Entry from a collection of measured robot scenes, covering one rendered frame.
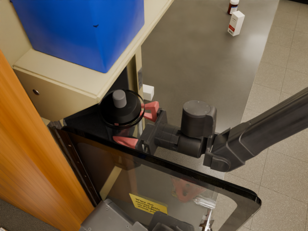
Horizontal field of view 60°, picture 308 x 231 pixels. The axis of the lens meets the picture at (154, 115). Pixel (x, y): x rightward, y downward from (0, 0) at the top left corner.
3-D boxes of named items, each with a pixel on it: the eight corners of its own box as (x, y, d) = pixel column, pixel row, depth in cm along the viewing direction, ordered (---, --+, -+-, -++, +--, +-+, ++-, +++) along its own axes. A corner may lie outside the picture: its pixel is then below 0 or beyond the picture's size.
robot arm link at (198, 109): (228, 174, 55) (233, 148, 62) (239, 131, 49) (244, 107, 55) (173, 159, 59) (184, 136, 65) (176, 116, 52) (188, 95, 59)
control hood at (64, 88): (39, 118, 38) (8, 66, 30) (139, 2, 55) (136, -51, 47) (109, 147, 35) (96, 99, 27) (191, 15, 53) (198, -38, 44)
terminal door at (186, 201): (101, 206, 72) (58, 122, 40) (211, 253, 65) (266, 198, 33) (99, 209, 72) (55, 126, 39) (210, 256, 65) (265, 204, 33)
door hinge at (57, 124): (93, 207, 72) (45, 126, 40) (98, 199, 73) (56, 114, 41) (98, 210, 71) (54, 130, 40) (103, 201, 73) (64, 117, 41)
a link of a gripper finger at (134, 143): (105, 137, 60) (142, 149, 57) (119, 113, 64) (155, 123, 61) (112, 152, 65) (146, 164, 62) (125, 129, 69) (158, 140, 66)
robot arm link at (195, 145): (201, 165, 59) (207, 149, 63) (205, 141, 55) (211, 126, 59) (172, 156, 61) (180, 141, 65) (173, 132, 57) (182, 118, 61)
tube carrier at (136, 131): (103, 160, 76) (87, 117, 59) (121, 130, 82) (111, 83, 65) (138, 173, 74) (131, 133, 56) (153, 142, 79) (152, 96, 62)
